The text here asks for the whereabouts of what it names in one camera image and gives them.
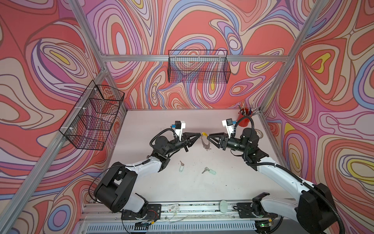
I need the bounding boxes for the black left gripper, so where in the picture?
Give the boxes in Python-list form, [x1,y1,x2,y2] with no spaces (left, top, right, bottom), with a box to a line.
[163,135,201,158]

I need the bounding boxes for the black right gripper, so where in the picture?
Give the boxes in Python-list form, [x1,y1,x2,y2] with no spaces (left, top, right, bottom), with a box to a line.
[207,132,249,153]

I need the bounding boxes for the key with small mint tag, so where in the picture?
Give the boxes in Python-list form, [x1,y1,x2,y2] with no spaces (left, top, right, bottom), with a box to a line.
[202,167,216,175]

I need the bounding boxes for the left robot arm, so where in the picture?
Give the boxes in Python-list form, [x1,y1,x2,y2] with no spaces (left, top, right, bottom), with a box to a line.
[93,128,201,216]

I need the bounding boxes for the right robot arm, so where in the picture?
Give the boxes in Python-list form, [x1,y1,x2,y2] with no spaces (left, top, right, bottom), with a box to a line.
[207,128,345,234]

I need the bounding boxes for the key with long mint tag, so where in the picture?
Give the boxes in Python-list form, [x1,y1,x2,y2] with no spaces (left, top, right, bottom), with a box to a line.
[179,161,185,173]

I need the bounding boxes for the red pen cup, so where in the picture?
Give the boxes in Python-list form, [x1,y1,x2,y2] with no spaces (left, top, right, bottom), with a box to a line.
[237,108,252,127]

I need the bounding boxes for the tape roll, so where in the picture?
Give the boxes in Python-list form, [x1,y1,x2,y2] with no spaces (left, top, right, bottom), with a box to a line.
[253,129,264,139]

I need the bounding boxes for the pens in cup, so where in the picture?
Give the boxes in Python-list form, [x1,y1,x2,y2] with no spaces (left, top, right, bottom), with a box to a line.
[238,103,260,117]

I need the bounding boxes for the white oval button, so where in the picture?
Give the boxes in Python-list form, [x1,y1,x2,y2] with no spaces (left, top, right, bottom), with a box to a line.
[219,200,228,214]

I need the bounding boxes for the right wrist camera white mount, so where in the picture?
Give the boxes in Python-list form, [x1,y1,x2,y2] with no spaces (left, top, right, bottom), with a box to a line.
[222,119,236,138]

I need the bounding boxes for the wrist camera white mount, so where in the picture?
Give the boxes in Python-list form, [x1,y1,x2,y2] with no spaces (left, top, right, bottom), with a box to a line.
[222,119,236,138]
[171,121,186,141]

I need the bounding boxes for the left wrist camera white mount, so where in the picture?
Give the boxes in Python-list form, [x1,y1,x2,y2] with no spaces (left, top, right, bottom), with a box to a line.
[171,121,186,141]

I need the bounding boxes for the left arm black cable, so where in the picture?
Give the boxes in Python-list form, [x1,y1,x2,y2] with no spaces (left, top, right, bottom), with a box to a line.
[148,128,178,149]

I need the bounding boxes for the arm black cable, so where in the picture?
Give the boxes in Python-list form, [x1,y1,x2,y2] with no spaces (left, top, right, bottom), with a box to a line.
[233,115,347,234]
[148,128,178,149]

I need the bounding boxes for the white label tag on rail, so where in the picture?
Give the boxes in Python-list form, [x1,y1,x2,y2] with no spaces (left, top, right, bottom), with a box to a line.
[168,203,179,213]

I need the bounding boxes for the black wire basket back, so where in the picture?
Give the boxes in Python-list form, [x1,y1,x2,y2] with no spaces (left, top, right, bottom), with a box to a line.
[168,49,231,84]

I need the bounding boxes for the black wire basket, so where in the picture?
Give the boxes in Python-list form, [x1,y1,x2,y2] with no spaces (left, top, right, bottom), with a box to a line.
[168,49,231,84]
[59,81,124,151]

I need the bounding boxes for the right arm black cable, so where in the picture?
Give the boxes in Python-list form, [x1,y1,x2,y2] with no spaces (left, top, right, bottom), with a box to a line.
[233,115,347,234]

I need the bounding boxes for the black wire basket left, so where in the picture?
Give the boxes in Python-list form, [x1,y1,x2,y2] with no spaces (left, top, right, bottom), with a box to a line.
[59,81,124,151]

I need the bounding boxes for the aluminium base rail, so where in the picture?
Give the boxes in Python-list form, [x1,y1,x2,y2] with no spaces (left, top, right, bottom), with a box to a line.
[73,200,302,234]

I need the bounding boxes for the aluminium frame post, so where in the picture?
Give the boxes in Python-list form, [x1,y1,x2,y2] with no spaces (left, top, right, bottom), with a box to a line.
[68,0,129,113]

